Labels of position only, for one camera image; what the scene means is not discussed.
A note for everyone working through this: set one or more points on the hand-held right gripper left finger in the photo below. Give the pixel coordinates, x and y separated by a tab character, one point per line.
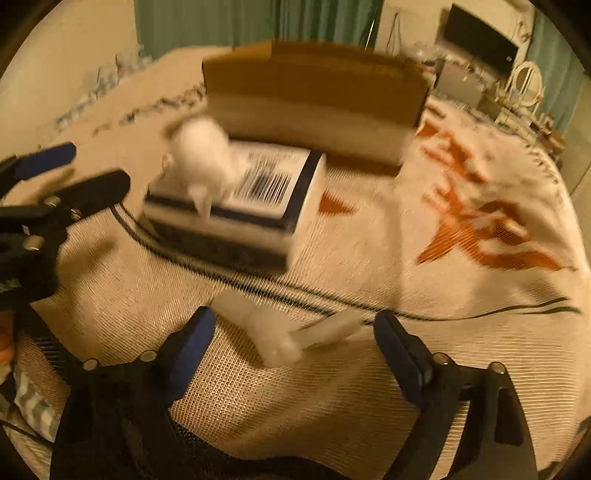
195	347

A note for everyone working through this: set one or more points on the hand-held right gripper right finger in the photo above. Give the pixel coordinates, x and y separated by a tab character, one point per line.
400	354

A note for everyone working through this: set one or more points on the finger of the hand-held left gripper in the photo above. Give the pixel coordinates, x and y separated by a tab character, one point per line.
94	185
45	158

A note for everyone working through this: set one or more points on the white tissue wad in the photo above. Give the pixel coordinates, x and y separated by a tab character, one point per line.
281	333

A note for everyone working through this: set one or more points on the white and blue tissue box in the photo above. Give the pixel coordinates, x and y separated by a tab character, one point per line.
258	207

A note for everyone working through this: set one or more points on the brown cardboard box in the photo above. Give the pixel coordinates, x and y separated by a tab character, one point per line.
318	97

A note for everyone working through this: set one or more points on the cream printed blanket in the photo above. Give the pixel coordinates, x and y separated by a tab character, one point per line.
351	277

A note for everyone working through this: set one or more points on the white tissue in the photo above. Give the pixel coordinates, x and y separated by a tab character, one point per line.
199	152

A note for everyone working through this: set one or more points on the grey chevron cloth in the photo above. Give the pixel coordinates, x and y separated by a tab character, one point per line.
33	407

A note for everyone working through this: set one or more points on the green curtain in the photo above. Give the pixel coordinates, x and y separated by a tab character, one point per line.
258	21
556	64

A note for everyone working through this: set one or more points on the cluttered dressing table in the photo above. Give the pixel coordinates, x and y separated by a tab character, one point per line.
517	117

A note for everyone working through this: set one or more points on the white oval mirror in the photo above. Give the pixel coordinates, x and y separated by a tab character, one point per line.
524	84

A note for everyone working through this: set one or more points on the black flat television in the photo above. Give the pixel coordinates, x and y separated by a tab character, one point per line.
481	40

